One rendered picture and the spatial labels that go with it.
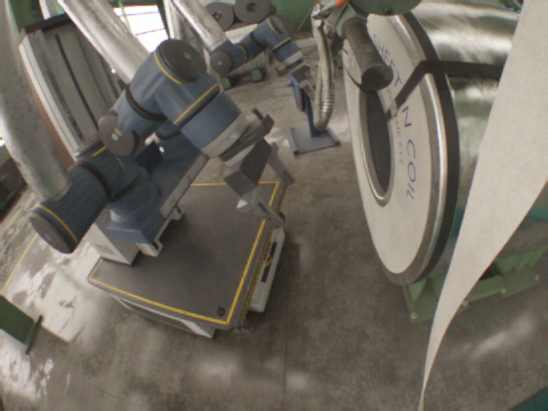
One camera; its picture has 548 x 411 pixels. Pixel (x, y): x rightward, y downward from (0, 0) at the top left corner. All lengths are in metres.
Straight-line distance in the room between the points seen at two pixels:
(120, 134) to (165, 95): 0.14
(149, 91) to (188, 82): 0.07
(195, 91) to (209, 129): 0.07
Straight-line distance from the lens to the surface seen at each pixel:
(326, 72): 0.41
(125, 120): 0.51
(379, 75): 0.32
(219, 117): 0.43
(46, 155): 0.80
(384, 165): 1.32
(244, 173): 0.44
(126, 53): 0.68
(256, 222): 1.38
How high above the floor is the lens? 1.29
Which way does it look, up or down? 41 degrees down
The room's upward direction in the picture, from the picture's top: 17 degrees counter-clockwise
